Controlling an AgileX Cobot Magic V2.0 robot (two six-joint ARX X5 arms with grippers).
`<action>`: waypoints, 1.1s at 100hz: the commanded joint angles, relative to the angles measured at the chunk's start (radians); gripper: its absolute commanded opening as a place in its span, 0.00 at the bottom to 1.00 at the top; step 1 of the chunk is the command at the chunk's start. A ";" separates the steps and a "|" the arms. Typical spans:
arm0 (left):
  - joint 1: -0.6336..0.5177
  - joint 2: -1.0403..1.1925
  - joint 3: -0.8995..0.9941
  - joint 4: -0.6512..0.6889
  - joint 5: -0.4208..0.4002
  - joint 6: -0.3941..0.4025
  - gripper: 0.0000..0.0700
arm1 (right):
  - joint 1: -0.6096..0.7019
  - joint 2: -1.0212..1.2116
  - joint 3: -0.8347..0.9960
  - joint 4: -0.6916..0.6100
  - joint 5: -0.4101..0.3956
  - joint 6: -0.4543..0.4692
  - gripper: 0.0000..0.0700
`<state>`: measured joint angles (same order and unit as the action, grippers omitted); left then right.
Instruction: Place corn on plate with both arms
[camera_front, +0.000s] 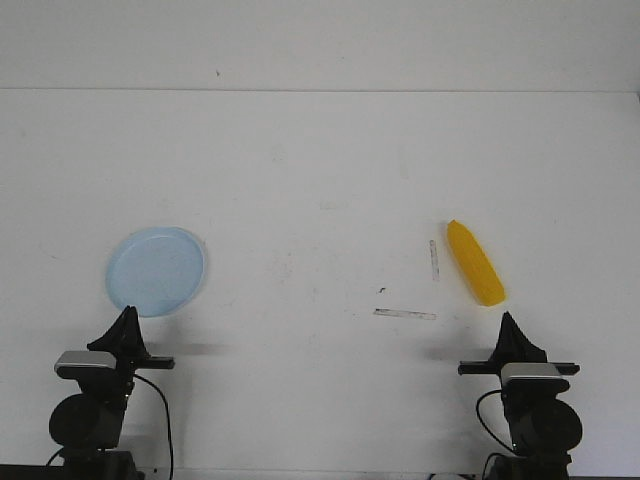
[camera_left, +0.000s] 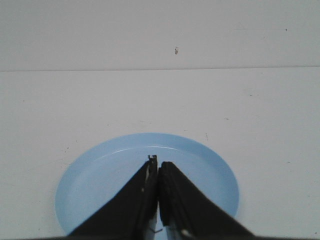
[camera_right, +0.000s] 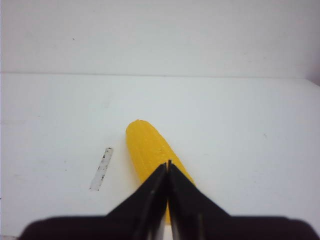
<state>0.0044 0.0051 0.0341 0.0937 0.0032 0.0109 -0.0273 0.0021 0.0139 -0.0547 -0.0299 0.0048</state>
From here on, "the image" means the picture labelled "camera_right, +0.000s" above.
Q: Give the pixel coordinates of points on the short clear tape strip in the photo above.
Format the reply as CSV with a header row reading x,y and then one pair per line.
x,y
101,170

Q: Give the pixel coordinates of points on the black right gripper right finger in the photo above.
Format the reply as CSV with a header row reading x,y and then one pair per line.
x,y
191,212

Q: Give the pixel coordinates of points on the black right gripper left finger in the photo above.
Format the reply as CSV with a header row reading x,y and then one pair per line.
x,y
142,215

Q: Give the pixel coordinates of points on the yellow corn cob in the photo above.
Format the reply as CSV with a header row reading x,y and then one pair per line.
x,y
150,153

